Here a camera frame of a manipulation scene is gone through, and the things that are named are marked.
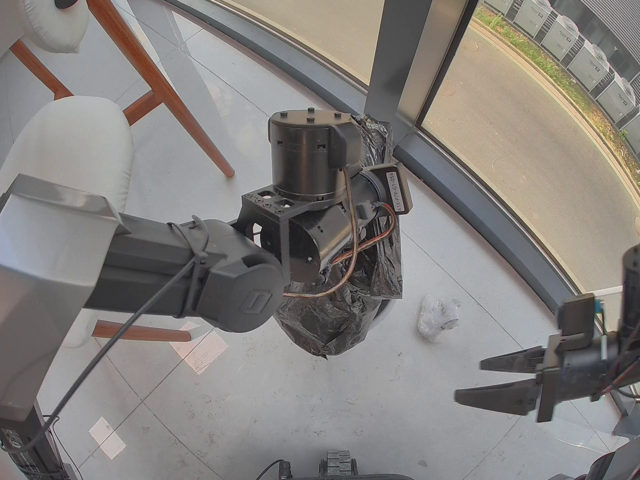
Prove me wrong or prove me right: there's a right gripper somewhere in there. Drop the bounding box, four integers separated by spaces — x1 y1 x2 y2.
453 334 626 423

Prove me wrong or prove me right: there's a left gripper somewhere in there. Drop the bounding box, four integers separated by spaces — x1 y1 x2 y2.
348 164 414 222

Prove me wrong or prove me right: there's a black plastic bag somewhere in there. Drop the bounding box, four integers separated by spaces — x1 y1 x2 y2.
273 112 404 360

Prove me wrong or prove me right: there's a white trash bin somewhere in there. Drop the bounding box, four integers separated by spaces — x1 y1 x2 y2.
369 295 395 334

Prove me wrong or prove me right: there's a crumpled clear plastic wrapper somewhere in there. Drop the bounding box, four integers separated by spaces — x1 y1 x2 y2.
417 295 462 343

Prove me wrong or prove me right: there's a window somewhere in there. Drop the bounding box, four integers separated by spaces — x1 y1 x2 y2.
112 0 640 436

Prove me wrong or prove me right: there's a white cushioned wooden chair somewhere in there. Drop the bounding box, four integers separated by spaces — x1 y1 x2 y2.
0 0 236 349

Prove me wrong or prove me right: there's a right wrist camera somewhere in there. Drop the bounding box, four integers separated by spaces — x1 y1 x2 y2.
556 293 610 351

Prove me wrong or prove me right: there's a black cable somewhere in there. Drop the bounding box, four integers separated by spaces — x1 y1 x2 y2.
255 459 292 480
0 260 198 480

